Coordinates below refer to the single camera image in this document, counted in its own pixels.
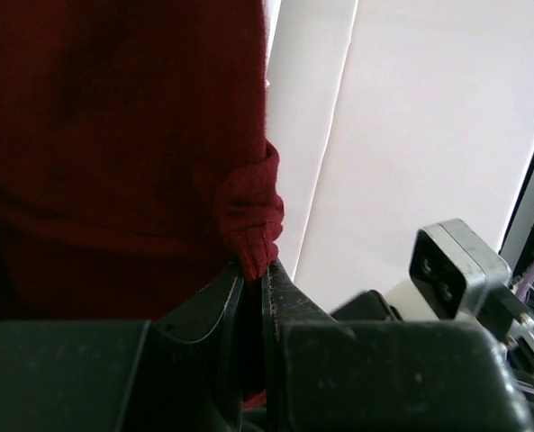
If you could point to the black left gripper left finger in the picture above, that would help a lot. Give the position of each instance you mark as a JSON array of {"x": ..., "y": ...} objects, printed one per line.
[{"x": 198, "y": 347}]

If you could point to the dark red t shirt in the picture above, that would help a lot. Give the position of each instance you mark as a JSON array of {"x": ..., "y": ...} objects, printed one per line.
[{"x": 134, "y": 161}]

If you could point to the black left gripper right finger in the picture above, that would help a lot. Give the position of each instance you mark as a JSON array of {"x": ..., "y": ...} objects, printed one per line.
[{"x": 294, "y": 331}]

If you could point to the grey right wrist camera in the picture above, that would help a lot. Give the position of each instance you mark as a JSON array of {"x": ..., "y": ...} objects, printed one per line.
[{"x": 462, "y": 278}]

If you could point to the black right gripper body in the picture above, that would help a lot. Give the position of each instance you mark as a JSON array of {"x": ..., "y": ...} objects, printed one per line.
[{"x": 369, "y": 305}]

